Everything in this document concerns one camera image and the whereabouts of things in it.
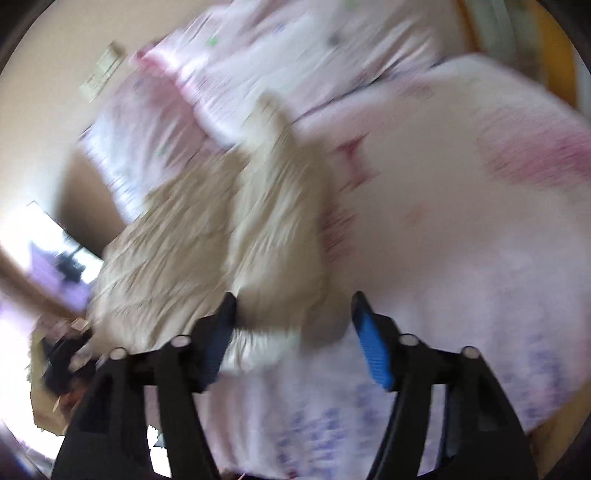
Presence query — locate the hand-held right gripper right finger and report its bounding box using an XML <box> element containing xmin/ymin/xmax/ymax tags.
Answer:
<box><xmin>350</xmin><ymin>291</ymin><xmax>539</xmax><ymax>480</ymax></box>

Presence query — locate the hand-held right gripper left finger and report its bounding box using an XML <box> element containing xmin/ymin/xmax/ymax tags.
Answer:
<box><xmin>51</xmin><ymin>292</ymin><xmax>239</xmax><ymax>480</ymax></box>

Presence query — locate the cream quilted down jacket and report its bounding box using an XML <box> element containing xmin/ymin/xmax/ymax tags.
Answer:
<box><xmin>87</xmin><ymin>92</ymin><xmax>343</xmax><ymax>376</ymax></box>

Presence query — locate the pink floral bed sheet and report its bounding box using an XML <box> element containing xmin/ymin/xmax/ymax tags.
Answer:
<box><xmin>217</xmin><ymin>52</ymin><xmax>591</xmax><ymax>480</ymax></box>

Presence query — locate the pink floral pillow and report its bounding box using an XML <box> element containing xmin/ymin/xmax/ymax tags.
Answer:
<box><xmin>134</xmin><ymin>0</ymin><xmax>445</xmax><ymax>145</ymax></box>
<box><xmin>78</xmin><ymin>69</ymin><xmax>232</xmax><ymax>223</ymax></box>

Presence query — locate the beige wall switch panel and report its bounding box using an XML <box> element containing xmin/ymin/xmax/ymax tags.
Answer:
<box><xmin>80</xmin><ymin>43</ymin><xmax>126</xmax><ymax>103</ymax></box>

